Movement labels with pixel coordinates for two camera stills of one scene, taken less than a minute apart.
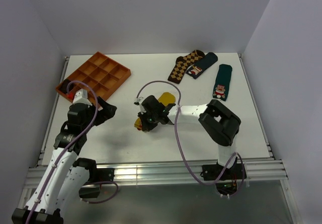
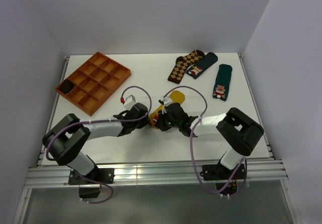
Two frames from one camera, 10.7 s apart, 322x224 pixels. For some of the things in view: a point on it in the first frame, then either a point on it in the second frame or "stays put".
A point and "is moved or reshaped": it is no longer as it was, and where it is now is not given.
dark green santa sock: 222,82 stays put
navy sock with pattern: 194,71 stays put
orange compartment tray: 100,75 stays put
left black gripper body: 102,115 → 141,123
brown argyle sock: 182,63 stays put
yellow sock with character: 166,98 is moved or reshaped
